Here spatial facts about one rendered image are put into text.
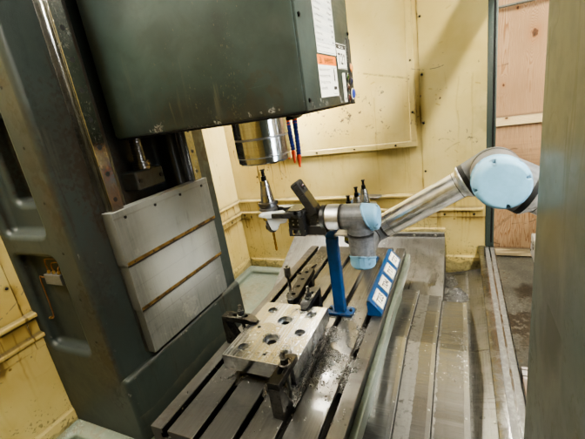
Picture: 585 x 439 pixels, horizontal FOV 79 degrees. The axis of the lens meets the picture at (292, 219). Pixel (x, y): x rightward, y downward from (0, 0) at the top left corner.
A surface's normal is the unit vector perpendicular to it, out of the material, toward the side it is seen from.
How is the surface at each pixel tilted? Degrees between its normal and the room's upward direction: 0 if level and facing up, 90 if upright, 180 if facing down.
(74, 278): 90
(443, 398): 8
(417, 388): 8
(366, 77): 90
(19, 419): 90
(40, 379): 90
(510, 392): 0
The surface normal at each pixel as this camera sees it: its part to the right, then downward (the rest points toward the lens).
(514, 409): -0.14, -0.94
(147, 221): 0.91, 0.00
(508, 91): -0.41, 0.33
